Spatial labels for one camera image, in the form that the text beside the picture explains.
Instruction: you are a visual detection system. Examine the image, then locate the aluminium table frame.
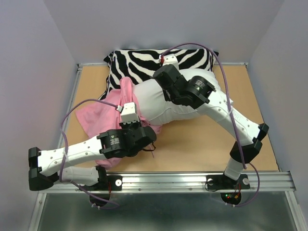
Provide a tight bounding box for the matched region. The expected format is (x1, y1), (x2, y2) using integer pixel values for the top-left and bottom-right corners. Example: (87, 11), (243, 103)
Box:
(49, 63), (84, 173)

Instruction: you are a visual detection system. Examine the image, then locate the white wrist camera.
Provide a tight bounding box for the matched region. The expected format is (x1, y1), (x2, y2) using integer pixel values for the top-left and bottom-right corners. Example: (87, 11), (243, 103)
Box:
(116, 102), (140, 124)
(160, 54), (179, 70)

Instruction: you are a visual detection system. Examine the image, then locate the zebra print pillow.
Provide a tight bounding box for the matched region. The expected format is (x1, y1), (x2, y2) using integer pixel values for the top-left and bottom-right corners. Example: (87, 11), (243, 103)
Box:
(100, 49), (217, 100)

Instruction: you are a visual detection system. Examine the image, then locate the aluminium mounting rail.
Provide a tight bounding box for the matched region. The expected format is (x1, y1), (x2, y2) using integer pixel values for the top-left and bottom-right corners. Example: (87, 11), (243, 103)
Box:
(39, 171), (298, 193)

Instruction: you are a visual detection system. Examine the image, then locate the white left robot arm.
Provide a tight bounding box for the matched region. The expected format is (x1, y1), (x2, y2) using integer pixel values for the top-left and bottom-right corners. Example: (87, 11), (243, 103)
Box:
(28, 122), (156, 191)

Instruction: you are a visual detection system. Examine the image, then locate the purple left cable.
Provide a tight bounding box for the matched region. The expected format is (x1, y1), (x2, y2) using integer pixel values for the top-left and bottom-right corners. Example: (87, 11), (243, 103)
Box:
(59, 99), (120, 210)

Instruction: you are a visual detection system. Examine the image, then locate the pink floral satin pillowcase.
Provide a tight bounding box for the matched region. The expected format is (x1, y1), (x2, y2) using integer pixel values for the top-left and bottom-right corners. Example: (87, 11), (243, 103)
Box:
(76, 77), (162, 169)

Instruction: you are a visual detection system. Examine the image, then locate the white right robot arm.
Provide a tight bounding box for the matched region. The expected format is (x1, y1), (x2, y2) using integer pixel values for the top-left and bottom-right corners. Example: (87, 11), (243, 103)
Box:
(153, 64), (269, 188)

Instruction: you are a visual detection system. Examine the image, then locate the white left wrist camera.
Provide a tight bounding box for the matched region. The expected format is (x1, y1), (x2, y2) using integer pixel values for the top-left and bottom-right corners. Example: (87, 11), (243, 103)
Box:
(116, 102), (140, 124)

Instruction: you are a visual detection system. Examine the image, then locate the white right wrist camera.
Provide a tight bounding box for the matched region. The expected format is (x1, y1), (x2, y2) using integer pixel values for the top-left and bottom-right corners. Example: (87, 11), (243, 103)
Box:
(160, 54), (179, 70)

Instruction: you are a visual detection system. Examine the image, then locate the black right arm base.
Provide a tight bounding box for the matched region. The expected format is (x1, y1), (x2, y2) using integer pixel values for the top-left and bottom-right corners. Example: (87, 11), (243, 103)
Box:
(205, 174), (250, 206)

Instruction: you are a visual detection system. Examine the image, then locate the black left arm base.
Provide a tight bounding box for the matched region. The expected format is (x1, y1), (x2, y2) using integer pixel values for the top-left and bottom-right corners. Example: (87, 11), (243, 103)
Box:
(88, 166), (123, 200)

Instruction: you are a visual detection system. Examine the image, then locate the white pillow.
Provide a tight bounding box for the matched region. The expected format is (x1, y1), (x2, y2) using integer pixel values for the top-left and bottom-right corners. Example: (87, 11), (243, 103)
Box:
(133, 69), (232, 128)

